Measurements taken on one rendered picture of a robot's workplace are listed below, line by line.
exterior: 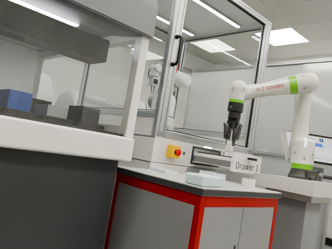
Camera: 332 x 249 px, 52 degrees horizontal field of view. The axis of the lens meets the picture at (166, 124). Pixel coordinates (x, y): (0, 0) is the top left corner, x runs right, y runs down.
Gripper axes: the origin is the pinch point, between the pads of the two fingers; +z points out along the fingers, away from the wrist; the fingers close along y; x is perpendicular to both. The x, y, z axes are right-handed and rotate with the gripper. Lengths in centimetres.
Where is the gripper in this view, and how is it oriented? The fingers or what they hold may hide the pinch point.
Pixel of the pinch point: (229, 145)
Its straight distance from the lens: 208.5
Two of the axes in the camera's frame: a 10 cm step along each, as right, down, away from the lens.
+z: -1.6, 9.8, -0.7
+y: -6.9, -0.6, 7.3
